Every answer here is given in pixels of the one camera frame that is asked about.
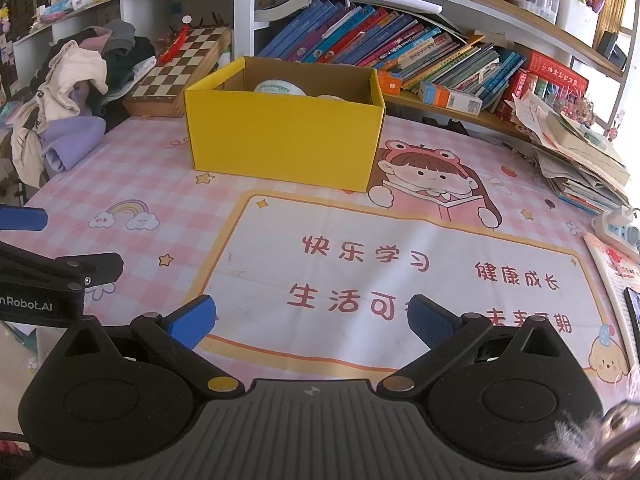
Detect pile of dark clothes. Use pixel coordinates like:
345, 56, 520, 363
47, 19, 159, 106

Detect white power strip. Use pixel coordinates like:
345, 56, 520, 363
593, 205, 640, 252

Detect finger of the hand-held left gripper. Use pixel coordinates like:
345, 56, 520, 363
0, 241, 125, 292
0, 204, 49, 232

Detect grey furry keychain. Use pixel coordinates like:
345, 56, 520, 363
533, 399, 640, 480

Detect white pen holder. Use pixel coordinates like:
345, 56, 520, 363
555, 0, 600, 34

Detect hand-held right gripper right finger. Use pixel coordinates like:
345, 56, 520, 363
375, 293, 581, 401

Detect purple garment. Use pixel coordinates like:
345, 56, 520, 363
42, 114, 107, 174

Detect pink checkered desk mat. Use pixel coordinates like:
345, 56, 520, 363
20, 111, 640, 412

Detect white red printed card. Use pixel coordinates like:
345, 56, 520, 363
583, 231, 640, 362

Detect wooden chessboard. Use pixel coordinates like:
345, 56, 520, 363
122, 24, 234, 119

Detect red printed box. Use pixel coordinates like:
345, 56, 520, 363
524, 50, 590, 92

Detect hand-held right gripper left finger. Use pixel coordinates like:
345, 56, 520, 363
48, 294, 247, 402

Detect white shelf unit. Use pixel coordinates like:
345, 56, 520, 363
10, 0, 640, 137

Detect red tassel ornament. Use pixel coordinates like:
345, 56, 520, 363
157, 14, 194, 64

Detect orange white small box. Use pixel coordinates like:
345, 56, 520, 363
419, 82, 484, 116
377, 70, 404, 96

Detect row of leaning books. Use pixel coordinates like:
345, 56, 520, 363
257, 0, 527, 112

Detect white thick book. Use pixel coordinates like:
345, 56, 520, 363
253, 0, 314, 24

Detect black box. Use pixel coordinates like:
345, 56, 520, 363
597, 29, 629, 71

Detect yellow cardboard box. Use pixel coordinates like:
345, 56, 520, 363
183, 55, 387, 195

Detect stack of papers and books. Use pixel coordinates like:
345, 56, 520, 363
509, 94, 632, 217

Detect black tablet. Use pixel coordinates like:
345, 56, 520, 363
623, 287, 640, 344

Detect row of orange spine books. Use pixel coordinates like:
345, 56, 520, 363
592, 0, 629, 36

